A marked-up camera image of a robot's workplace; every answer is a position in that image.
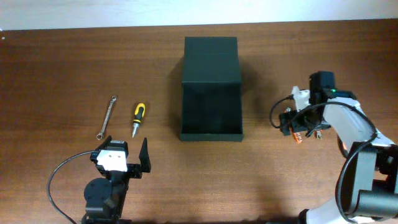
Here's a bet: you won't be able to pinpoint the black camera cable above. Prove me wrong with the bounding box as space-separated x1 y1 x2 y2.
269 95 379 223
46 150 96 224

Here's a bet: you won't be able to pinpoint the black open box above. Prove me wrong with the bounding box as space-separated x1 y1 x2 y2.
180 37 244 142

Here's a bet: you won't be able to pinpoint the black left camera cable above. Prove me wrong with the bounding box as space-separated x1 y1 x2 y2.
46 150 96 224

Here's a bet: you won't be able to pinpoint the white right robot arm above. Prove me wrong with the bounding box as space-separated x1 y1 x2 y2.
276 71 397 224

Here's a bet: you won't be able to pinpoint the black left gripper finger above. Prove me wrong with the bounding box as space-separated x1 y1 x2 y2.
95 136 112 151
139 138 152 173

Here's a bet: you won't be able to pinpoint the orange black needle nose pliers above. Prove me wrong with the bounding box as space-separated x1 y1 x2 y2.
337 136 348 158

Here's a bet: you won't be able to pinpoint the yellow black stubby screwdriver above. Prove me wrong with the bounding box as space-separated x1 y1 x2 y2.
132 103 146 138

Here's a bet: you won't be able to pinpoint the black right camera cable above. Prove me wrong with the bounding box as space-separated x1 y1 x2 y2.
269 95 379 223

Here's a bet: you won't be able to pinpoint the silver double ring wrench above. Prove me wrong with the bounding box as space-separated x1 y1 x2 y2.
96 95 117 140

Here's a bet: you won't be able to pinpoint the red handled small pliers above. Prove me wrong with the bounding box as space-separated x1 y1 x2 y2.
314 129 323 139

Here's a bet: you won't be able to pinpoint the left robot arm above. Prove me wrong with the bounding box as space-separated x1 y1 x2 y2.
81 136 151 223

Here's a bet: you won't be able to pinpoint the orange socket bit rail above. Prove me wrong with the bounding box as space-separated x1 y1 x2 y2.
290 126 302 144

